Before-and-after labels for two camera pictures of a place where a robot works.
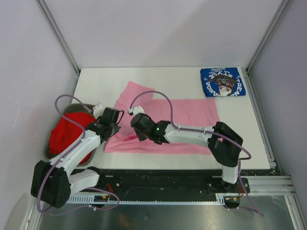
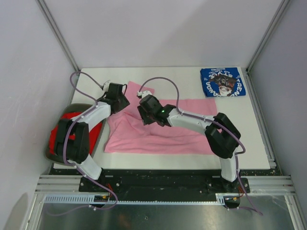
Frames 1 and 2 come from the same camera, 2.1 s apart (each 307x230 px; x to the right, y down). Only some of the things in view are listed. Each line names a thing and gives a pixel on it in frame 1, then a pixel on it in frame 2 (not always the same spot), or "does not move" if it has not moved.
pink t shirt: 135,98 does not move
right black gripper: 140,137 → 145,120
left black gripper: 116,128 → 124,103
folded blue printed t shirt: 222,82 does not move
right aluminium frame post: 282,7 does not move
